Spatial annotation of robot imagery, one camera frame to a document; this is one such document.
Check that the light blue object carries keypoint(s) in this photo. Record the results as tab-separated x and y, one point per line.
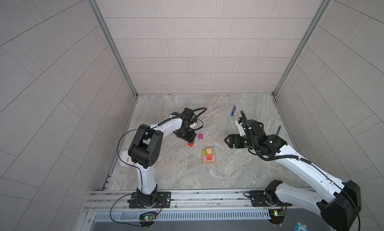
300	227

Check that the circuit board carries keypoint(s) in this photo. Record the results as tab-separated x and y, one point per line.
148	217
277	217

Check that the blue marker pen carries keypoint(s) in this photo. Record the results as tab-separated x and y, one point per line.
234	109

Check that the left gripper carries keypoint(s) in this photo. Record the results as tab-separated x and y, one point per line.
190	138

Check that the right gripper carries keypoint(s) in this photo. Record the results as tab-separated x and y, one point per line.
236	137

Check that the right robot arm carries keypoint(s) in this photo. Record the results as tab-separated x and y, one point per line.
339	203

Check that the right circuit board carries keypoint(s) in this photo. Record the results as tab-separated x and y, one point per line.
277	217

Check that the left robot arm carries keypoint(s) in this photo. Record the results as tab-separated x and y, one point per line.
145	149

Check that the natural wood block 31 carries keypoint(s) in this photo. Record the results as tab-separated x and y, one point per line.
204	161

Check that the left circuit board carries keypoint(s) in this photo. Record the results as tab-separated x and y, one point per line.
148	217

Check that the white plastic lid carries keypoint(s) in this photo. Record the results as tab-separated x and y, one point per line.
124	159

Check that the aluminium mounting rail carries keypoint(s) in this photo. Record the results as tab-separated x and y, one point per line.
179	200

